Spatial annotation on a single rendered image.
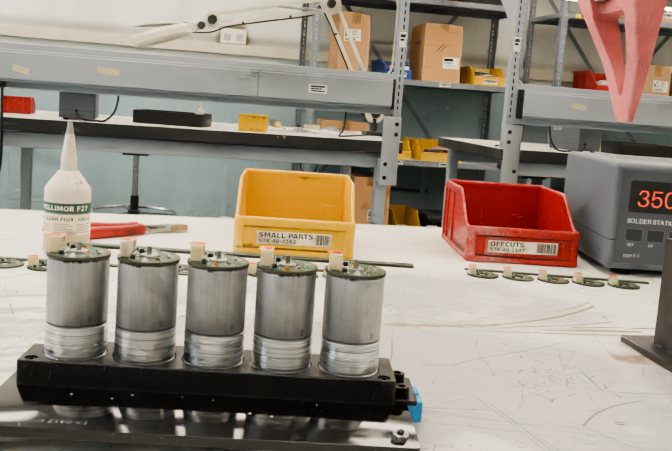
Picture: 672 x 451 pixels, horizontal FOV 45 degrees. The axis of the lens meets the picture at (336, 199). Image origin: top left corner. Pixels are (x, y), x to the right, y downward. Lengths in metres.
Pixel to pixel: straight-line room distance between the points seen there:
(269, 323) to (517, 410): 0.12
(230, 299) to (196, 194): 4.49
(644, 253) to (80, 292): 0.51
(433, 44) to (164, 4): 1.54
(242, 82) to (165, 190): 2.23
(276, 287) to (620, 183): 0.44
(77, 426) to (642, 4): 0.33
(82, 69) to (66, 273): 2.34
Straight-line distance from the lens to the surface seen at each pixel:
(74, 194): 0.62
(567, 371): 0.44
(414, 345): 0.45
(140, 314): 0.33
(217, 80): 2.65
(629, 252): 0.72
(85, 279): 0.33
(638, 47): 0.45
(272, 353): 0.33
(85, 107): 2.77
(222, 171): 4.80
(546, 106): 2.93
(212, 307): 0.32
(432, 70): 4.57
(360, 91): 2.71
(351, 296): 0.32
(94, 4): 4.82
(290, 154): 2.75
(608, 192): 0.72
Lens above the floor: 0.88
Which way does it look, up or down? 7 degrees down
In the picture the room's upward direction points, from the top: 4 degrees clockwise
